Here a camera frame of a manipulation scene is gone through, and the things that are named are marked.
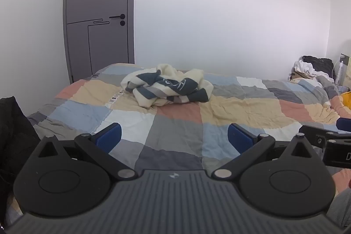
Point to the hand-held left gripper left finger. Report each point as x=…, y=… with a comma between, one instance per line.
x=109, y=136

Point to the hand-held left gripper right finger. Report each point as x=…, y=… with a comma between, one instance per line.
x=238, y=138

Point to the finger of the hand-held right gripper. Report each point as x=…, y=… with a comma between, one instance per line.
x=345, y=125
x=315, y=136

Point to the cream striped sweater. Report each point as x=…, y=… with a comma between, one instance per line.
x=167, y=84

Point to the yellow cloth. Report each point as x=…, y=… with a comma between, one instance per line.
x=346, y=99

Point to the clear plastic bottle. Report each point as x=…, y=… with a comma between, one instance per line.
x=340, y=73

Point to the person's grey trouser leg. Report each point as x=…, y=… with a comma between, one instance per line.
x=341, y=208

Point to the black crumpled cloth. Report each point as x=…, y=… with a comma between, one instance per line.
x=319, y=61

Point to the white crumpled cloth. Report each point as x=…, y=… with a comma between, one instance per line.
x=304, y=67

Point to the black garment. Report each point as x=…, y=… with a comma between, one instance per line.
x=16, y=135

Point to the grey wall socket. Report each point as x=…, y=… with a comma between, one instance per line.
x=345, y=58

